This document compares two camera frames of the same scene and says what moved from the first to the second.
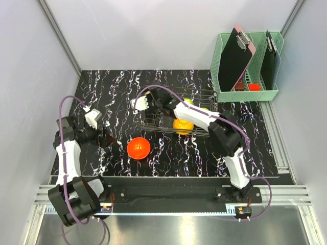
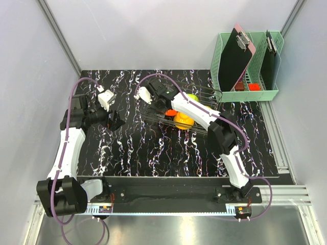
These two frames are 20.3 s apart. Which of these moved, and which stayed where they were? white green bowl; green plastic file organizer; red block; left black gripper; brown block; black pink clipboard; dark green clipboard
Moved: left black gripper; white green bowl
Stayed: green plastic file organizer; brown block; dark green clipboard; red block; black pink clipboard
